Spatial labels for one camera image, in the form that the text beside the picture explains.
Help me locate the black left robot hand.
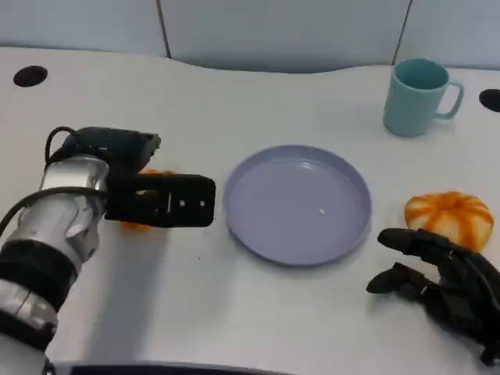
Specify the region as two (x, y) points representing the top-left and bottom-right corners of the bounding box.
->
(62, 127), (163, 179)

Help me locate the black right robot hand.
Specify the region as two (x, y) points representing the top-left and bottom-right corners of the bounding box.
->
(366, 228), (500, 368)

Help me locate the orange white toy bread roll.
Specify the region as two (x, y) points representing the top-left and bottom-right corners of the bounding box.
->
(120, 167), (176, 232)
(404, 191), (494, 251)

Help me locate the black round table grommet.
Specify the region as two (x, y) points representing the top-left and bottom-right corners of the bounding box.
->
(12, 65), (49, 88)
(478, 88), (500, 111)

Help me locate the lilac plate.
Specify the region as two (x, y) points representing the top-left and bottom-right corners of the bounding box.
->
(224, 145), (372, 267)

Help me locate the pale green mug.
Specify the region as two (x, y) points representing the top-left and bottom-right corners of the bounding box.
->
(382, 58), (465, 138)

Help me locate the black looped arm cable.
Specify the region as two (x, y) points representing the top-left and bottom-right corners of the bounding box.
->
(45, 126), (80, 163)

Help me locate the black forearm cable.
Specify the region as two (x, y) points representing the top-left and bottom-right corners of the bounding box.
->
(0, 186), (107, 236)

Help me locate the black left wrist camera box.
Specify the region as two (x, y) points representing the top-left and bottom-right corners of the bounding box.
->
(104, 173), (216, 228)

